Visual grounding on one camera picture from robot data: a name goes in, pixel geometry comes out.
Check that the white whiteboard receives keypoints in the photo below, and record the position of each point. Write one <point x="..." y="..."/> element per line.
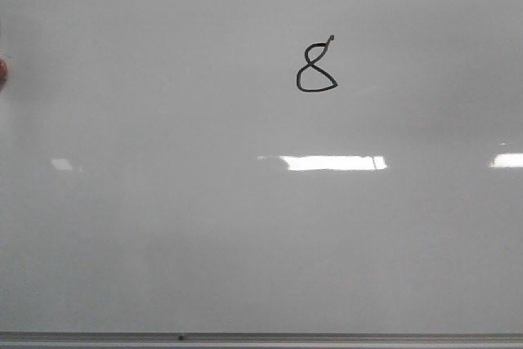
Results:
<point x="261" y="166"/>

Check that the red rubber piece on marker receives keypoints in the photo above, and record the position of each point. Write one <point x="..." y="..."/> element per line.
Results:
<point x="3" y="73"/>

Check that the aluminium whiteboard bottom frame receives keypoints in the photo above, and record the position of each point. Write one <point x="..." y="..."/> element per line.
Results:
<point x="259" y="340"/>

